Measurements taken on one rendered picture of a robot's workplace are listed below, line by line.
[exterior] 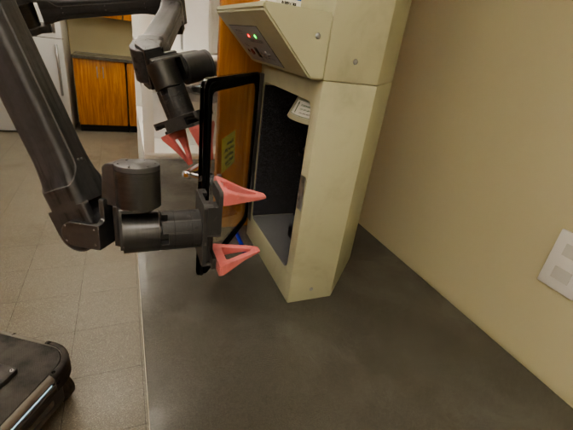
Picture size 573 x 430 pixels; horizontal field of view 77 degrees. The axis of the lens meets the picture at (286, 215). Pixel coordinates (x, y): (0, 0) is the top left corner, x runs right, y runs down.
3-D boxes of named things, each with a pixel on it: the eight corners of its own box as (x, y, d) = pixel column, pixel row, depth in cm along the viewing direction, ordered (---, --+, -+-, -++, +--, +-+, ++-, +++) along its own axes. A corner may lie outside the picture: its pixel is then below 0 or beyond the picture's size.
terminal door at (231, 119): (246, 220, 103) (260, 71, 86) (199, 279, 76) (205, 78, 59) (244, 219, 103) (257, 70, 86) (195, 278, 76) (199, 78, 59)
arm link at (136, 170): (103, 222, 57) (62, 244, 49) (96, 149, 53) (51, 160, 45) (175, 233, 55) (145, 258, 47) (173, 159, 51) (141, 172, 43)
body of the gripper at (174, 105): (172, 128, 78) (159, 93, 76) (212, 114, 75) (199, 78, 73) (155, 134, 73) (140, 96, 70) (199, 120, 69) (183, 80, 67)
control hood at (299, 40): (262, 61, 86) (266, 14, 82) (323, 81, 60) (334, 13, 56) (213, 56, 82) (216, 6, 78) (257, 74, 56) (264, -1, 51)
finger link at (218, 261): (269, 233, 55) (207, 238, 51) (263, 272, 58) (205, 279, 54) (255, 213, 61) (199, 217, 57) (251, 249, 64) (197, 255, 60)
